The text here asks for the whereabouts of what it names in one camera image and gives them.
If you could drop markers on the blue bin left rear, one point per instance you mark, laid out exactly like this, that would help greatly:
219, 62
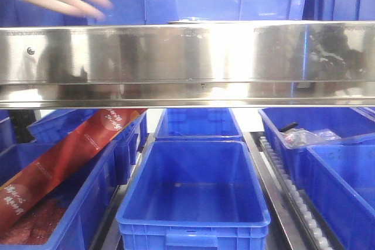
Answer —
58, 124

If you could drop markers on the stainless steel shelf rail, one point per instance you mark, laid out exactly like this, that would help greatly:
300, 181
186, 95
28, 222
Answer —
189, 64

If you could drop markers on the clear plastic bags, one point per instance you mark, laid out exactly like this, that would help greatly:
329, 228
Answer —
301, 137

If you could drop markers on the blue bin right rear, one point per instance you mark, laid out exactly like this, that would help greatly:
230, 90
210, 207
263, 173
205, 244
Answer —
351, 124

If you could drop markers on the blue bin centre rear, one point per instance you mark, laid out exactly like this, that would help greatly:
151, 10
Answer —
190, 124

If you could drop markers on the red cardboard box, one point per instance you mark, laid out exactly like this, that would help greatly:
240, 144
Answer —
26, 188

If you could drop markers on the blue bin left front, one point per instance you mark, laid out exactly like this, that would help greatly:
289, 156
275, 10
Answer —
68, 217

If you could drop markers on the blue bin right front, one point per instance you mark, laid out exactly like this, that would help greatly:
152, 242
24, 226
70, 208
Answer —
340, 183

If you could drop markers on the white roller conveyor track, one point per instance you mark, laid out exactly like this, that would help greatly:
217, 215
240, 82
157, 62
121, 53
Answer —
297, 220

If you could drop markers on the blue bin centre front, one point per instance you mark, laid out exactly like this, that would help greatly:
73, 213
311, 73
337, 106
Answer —
194, 195

